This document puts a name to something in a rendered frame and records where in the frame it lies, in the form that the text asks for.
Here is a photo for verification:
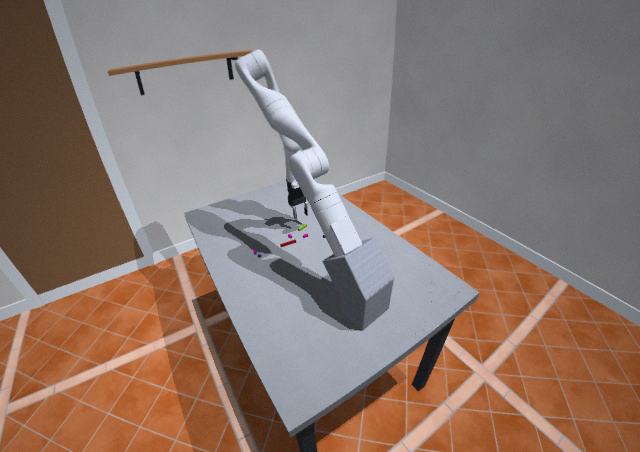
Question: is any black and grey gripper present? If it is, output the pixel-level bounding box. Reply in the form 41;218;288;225
286;170;309;220

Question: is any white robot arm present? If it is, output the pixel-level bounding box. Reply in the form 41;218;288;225
235;50;362;256

